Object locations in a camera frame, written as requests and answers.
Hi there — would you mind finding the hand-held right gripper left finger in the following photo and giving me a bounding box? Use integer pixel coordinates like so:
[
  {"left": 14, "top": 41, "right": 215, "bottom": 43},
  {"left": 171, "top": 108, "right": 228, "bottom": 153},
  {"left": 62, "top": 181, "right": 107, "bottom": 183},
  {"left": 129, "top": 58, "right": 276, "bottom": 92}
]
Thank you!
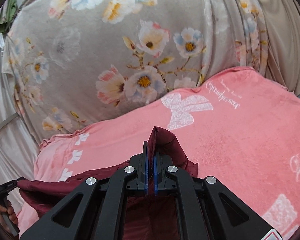
[{"left": 19, "top": 141, "right": 149, "bottom": 240}]

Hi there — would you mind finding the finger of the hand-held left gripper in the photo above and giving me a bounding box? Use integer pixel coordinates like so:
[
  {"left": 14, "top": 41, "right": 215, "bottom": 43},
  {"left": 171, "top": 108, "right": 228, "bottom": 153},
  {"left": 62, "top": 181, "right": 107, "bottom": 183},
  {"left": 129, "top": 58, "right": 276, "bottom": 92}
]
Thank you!
[{"left": 0, "top": 159, "right": 26, "bottom": 201}]

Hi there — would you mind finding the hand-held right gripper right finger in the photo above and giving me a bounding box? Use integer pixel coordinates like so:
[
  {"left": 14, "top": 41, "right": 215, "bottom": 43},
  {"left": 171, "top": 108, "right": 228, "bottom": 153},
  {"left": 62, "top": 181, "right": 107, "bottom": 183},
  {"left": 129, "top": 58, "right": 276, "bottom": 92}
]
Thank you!
[{"left": 153, "top": 154, "right": 274, "bottom": 240}]

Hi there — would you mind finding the maroon quilted jacket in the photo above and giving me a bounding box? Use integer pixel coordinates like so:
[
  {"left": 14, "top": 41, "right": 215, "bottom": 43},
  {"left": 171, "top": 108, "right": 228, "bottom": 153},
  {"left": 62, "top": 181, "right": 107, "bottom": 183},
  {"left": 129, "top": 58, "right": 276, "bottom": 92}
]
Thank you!
[{"left": 16, "top": 126, "right": 199, "bottom": 240}]

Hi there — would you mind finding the person's left hand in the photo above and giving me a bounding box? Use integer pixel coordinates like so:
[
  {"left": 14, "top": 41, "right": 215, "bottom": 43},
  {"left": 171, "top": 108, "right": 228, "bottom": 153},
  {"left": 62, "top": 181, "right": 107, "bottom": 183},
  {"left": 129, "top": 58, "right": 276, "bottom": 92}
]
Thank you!
[{"left": 0, "top": 203, "right": 19, "bottom": 233}]

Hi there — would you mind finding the pink printed blanket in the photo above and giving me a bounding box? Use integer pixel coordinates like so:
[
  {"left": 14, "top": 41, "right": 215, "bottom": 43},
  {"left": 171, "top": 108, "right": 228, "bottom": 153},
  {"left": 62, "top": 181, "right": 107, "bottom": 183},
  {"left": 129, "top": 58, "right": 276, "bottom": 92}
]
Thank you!
[{"left": 16, "top": 66, "right": 300, "bottom": 240}]

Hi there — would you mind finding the silver satin cloth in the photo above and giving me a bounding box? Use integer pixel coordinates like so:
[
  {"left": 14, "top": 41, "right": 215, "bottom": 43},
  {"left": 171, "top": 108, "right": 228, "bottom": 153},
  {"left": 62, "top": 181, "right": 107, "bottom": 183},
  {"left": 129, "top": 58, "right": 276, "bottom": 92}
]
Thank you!
[{"left": 0, "top": 34, "right": 42, "bottom": 180}]

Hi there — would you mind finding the grey floral blanket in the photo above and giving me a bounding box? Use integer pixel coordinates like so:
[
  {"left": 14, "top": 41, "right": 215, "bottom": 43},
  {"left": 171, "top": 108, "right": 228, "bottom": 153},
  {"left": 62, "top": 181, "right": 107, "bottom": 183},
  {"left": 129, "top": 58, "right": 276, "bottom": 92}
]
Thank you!
[{"left": 0, "top": 0, "right": 270, "bottom": 140}]

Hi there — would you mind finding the green cloth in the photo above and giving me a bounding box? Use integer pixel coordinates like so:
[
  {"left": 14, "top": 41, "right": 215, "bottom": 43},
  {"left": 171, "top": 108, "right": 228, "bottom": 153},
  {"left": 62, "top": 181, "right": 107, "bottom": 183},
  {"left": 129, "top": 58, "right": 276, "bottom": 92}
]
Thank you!
[{"left": 0, "top": 0, "right": 18, "bottom": 34}]

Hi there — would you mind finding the beige cloth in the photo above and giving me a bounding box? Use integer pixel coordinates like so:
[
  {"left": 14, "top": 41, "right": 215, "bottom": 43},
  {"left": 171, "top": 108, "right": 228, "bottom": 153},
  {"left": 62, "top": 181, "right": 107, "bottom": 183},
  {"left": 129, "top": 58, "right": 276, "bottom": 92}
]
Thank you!
[{"left": 247, "top": 0, "right": 300, "bottom": 98}]

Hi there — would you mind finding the grey strap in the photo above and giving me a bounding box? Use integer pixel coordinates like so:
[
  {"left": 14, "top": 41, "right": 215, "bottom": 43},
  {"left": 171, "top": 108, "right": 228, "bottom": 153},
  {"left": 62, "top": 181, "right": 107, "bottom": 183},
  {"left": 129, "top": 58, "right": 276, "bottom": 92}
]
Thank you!
[{"left": 0, "top": 112, "right": 20, "bottom": 138}]

